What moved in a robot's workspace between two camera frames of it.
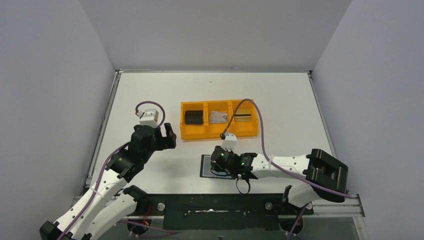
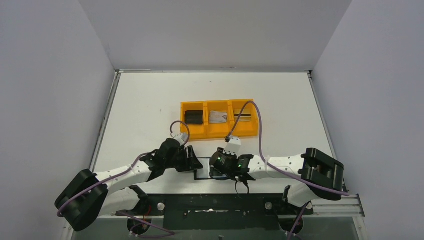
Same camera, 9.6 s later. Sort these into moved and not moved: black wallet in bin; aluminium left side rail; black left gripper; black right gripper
Moved: black left gripper
Not moved: black right gripper; aluminium left side rail; black wallet in bin
